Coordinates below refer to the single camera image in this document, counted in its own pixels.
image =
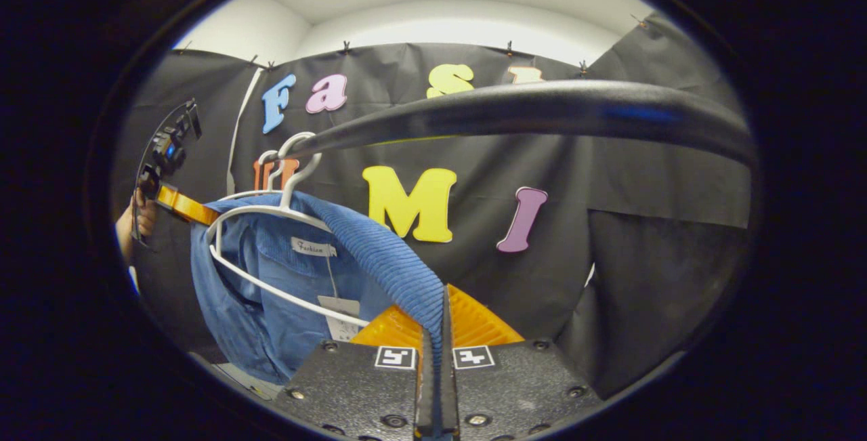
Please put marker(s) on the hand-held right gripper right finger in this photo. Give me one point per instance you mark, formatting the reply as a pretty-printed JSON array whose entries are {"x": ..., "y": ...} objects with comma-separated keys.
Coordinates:
[{"x": 515, "y": 387}]

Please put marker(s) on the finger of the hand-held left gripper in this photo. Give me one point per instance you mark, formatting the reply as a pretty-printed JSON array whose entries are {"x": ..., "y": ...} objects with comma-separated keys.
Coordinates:
[{"x": 186, "y": 207}]

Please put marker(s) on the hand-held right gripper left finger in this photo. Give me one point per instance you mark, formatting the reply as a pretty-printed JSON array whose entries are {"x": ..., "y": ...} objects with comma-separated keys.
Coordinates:
[{"x": 359, "y": 393}]

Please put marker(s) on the white plastic hanger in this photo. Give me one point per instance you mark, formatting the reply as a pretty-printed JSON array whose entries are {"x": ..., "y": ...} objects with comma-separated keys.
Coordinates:
[
  {"x": 271, "y": 210},
  {"x": 245, "y": 194}
]

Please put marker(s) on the black clothes rack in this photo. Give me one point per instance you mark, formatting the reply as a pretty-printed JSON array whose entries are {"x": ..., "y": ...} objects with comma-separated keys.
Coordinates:
[{"x": 542, "y": 106}]

